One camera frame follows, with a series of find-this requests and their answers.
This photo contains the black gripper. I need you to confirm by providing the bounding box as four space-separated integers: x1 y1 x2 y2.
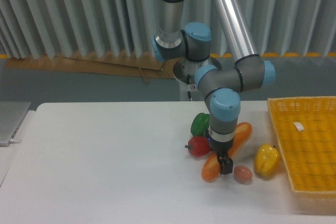
209 138 234 175

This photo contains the orange toy baguette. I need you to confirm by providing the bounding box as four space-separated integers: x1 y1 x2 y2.
201 122 252 182

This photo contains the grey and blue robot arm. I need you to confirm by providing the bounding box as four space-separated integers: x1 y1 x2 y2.
152 0 276 175

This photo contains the white label in basket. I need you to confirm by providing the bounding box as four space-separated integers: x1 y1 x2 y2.
293 122 305 132

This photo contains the yellow woven basket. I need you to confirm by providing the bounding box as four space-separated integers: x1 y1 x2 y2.
267 96 335 216

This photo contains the brown toy egg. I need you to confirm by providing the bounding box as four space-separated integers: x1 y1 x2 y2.
233 165 253 183

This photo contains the red toy bell pepper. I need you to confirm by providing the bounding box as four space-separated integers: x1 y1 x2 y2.
185 136 212 157

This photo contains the yellow toy bell pepper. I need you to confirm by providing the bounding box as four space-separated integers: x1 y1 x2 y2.
254 144 280 177

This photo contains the green toy bell pepper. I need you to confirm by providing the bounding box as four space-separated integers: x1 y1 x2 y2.
191 113 210 136

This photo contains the brown cardboard sheet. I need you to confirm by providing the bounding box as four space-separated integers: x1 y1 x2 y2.
5 51 177 83

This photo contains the silver laptop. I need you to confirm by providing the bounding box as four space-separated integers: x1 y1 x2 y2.
1 101 30 147

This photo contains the black cable on pedestal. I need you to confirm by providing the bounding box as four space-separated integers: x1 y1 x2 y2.
186 74 194 102

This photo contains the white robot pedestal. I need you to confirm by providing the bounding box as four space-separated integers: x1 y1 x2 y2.
173 57 222 101

